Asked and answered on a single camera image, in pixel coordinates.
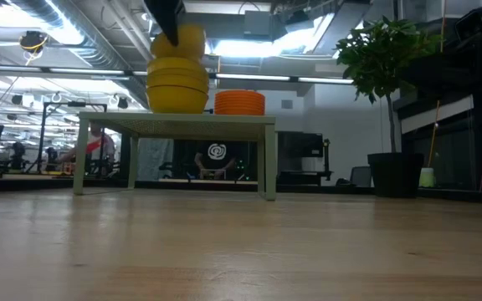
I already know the yellow power cable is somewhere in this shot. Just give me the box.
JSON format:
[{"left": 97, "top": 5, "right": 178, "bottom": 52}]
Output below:
[{"left": 428, "top": 0, "right": 447, "bottom": 169}]

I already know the black cabinet white stripe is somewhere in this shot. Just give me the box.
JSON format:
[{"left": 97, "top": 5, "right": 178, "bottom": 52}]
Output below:
[{"left": 393, "top": 37, "right": 482, "bottom": 206}]

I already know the linear ceiling light bar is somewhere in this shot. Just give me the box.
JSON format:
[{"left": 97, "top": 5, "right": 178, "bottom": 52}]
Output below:
[{"left": 0, "top": 62, "right": 356, "bottom": 85}]

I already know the green potted plant black pot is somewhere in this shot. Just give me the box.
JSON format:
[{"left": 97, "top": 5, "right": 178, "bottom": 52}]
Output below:
[{"left": 335, "top": 15, "right": 443, "bottom": 198}]

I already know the black wall monitor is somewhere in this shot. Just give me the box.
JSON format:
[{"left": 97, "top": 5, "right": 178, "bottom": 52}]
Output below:
[{"left": 277, "top": 131, "right": 325, "bottom": 159}]

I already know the green perforated metal shelf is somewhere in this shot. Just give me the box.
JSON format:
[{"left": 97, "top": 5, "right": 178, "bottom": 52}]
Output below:
[{"left": 72, "top": 110, "right": 277, "bottom": 202}]

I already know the person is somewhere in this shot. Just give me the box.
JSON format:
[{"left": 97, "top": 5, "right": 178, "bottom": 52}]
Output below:
[
  {"left": 193, "top": 140, "right": 242, "bottom": 181},
  {"left": 59, "top": 121, "right": 117, "bottom": 176},
  {"left": 8, "top": 141, "right": 28, "bottom": 171}
]

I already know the black ceiling dome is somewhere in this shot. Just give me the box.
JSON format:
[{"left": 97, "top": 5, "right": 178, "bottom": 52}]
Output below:
[{"left": 18, "top": 29, "right": 50, "bottom": 55}]

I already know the light green bucket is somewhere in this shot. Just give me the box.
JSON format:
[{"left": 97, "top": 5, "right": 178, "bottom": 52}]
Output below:
[{"left": 418, "top": 166, "right": 437, "bottom": 188}]

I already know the grey office chair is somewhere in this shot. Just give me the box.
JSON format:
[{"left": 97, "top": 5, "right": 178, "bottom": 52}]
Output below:
[{"left": 348, "top": 166, "right": 373, "bottom": 188}]

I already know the grey ceiling unit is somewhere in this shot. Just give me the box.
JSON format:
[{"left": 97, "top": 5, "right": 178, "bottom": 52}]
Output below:
[{"left": 243, "top": 10, "right": 289, "bottom": 42}]

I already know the white hanging cloth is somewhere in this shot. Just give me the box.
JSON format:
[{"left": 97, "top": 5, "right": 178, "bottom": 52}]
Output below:
[{"left": 136, "top": 137, "right": 175, "bottom": 181}]

